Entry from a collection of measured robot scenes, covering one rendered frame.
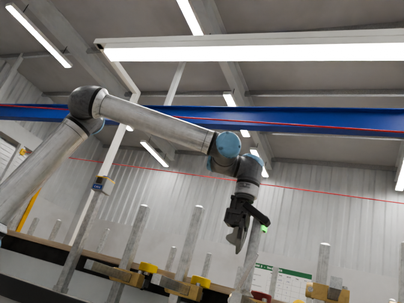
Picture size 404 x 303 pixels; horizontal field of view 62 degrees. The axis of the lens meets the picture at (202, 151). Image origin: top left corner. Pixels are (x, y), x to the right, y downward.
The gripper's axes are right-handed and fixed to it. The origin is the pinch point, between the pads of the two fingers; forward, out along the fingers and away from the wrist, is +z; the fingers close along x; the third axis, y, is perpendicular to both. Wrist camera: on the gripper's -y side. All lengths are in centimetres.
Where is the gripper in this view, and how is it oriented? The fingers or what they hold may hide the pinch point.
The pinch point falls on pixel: (238, 250)
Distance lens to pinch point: 126.1
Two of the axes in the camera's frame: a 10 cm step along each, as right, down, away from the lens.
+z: -2.6, 8.8, -4.1
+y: -9.2, -1.0, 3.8
